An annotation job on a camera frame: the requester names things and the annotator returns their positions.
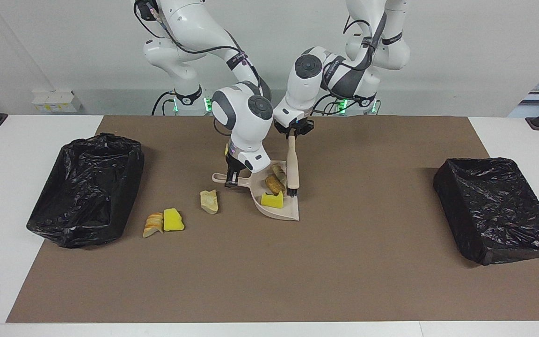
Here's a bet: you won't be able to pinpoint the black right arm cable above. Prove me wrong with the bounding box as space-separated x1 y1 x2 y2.
134 0 270 101

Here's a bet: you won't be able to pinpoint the brown bread roll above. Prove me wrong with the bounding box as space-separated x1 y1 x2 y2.
265 175 285 196

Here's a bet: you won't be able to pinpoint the striped bread slice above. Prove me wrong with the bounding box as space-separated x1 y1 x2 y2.
142 212 164 239

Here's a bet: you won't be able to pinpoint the black base cable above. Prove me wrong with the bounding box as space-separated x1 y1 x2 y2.
152 91 176 116

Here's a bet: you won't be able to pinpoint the white wall socket box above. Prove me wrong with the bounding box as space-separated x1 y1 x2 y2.
32 90 83 114

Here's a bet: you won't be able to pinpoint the bin with crumpled black bag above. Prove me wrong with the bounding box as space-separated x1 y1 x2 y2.
26 133 145 249

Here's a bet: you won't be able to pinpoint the yellow sponge piece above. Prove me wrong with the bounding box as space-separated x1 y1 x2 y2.
261 191 284 207
163 208 185 232

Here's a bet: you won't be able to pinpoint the rectangular bin with black bag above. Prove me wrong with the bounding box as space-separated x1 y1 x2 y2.
433 157 539 266

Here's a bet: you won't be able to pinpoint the beige plastic dustpan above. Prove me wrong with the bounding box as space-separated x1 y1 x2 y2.
211 161 300 221

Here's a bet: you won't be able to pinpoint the brown table mat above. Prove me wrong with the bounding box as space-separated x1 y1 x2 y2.
6 116 539 323

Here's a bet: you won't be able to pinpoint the beige hand brush black bristles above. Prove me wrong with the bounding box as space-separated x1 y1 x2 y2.
286 133 300 197

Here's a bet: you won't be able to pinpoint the pale bread chunk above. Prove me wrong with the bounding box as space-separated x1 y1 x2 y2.
200 190 219 215

